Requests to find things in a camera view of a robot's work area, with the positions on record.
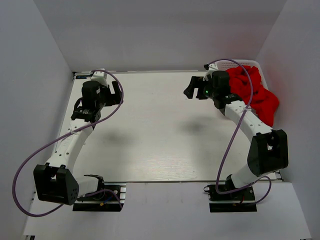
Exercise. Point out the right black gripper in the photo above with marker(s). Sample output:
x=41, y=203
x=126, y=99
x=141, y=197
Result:
x=196, y=82

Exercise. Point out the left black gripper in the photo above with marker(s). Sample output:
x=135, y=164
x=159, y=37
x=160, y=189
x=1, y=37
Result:
x=114, y=99

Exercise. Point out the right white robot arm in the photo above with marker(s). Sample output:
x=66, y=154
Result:
x=268, y=151

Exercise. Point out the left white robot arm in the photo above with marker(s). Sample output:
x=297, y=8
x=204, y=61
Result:
x=54, y=181

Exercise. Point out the white perforated plastic basket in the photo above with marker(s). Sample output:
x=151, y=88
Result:
x=226, y=64

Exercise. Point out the blue label sticker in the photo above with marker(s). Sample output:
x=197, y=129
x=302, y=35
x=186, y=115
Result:
x=83, y=76

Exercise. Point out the crumpled red shirt in basket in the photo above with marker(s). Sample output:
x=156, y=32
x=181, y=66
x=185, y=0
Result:
x=264, y=102

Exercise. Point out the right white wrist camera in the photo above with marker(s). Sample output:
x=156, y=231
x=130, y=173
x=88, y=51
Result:
x=210, y=68

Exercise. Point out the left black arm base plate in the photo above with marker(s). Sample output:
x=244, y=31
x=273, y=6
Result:
x=104, y=201

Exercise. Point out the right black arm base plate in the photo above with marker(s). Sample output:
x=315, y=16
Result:
x=243, y=201

